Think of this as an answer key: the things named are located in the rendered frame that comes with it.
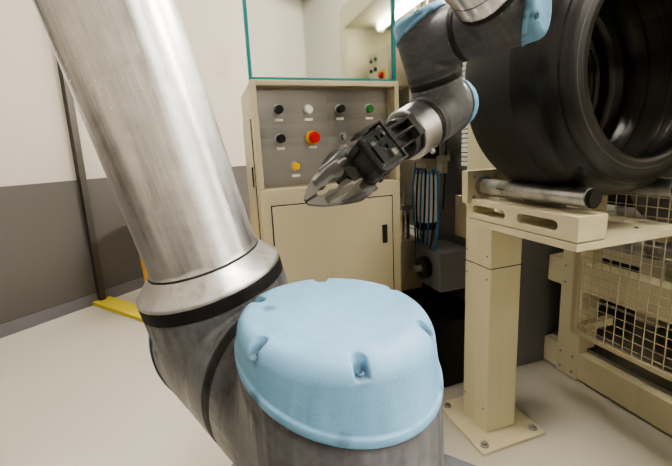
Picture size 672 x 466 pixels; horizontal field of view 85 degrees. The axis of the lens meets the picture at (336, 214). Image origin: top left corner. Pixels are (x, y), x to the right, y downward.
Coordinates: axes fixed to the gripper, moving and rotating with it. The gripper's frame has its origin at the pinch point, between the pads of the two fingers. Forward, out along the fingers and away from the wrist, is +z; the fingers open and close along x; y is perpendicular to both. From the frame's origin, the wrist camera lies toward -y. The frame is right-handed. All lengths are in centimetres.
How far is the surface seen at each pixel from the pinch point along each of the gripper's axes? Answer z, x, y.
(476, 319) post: -54, 58, -60
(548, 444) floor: -49, 106, -63
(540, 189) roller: -57, 27, -11
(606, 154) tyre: -60, 27, 4
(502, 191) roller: -60, 23, -23
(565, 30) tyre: -59, 1, 13
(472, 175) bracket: -63, 16, -30
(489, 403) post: -43, 84, -68
